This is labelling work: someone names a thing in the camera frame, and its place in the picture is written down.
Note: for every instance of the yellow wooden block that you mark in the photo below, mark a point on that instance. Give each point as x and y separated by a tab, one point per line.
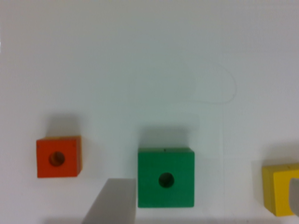
276	181

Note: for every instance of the orange wooden block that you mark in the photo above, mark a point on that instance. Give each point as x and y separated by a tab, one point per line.
59	156

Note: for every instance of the green wooden block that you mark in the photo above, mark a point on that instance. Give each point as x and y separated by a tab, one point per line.
165	177

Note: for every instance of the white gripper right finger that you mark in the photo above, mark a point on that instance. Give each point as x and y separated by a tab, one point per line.
294	195

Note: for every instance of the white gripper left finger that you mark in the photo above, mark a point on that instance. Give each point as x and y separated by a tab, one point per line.
115	204

